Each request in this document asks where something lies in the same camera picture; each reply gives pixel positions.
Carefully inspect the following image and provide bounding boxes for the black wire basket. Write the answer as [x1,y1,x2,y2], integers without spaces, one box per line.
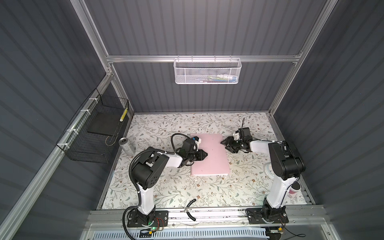
[57,90,130,164]

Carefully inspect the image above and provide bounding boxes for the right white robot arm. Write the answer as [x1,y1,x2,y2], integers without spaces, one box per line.
[221,128,306,223]

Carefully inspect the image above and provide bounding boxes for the pink file folder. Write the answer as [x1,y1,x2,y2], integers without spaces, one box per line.
[191,134,230,177]

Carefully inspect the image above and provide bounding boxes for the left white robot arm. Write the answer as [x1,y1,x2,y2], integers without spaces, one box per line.
[129,136,208,216]

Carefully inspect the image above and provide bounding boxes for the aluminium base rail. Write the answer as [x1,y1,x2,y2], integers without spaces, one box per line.
[85,205,331,230]

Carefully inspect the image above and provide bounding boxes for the white wire mesh basket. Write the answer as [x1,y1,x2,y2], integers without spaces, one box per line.
[173,57,242,85]

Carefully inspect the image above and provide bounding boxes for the black corrugated cable conduit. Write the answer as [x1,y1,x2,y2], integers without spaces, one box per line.
[121,133,193,240]

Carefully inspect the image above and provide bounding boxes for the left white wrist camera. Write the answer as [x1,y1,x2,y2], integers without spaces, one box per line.
[192,136,202,145]

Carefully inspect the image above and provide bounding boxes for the yellow marker pen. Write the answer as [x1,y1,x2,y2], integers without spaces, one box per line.
[120,108,128,122]

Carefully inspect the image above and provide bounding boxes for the black pliers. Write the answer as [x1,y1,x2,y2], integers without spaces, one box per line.
[183,198,198,222]

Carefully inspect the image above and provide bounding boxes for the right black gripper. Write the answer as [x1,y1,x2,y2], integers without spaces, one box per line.
[221,136,244,154]

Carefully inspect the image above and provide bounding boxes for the black notebook in basket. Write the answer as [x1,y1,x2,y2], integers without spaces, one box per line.
[87,113,123,137]

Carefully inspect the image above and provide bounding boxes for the silver drink can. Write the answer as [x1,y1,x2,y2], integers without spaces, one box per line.
[119,137,136,156]

